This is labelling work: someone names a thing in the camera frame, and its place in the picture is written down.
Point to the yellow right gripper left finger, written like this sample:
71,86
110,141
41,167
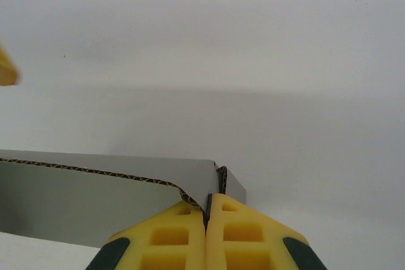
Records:
139,248

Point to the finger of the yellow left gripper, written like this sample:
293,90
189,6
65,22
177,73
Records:
6,71

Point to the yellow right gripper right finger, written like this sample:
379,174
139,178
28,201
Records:
275,244

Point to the grey cloth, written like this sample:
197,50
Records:
95,200

